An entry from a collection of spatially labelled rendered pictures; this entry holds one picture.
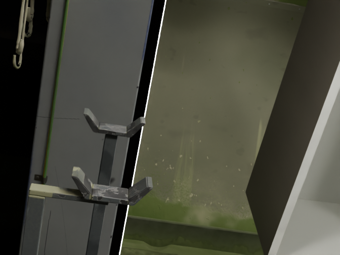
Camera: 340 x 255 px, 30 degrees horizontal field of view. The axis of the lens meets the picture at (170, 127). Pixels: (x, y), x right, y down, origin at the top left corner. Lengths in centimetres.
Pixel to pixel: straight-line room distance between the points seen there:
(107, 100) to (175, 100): 167
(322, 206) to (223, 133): 73
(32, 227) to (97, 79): 57
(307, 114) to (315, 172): 50
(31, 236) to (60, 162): 59
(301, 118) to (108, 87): 78
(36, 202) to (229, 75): 236
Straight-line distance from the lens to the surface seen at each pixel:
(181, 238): 277
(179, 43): 294
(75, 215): 128
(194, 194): 277
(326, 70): 172
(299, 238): 212
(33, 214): 64
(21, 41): 118
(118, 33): 116
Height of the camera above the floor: 136
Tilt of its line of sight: 17 degrees down
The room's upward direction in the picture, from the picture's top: 11 degrees clockwise
